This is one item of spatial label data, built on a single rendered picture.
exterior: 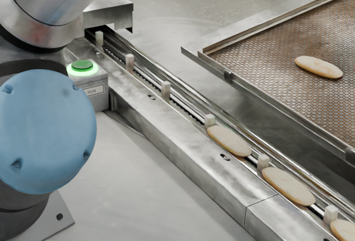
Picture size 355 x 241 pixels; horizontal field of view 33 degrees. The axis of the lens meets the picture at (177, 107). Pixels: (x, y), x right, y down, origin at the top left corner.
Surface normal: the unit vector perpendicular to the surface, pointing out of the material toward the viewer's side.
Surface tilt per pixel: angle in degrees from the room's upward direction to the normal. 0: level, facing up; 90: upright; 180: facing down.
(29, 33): 81
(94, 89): 90
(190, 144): 0
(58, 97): 51
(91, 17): 90
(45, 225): 44
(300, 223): 0
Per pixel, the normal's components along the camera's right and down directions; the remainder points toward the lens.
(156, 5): 0.03, -0.87
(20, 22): 0.22, 0.20
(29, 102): 0.54, -0.25
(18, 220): 0.47, 0.76
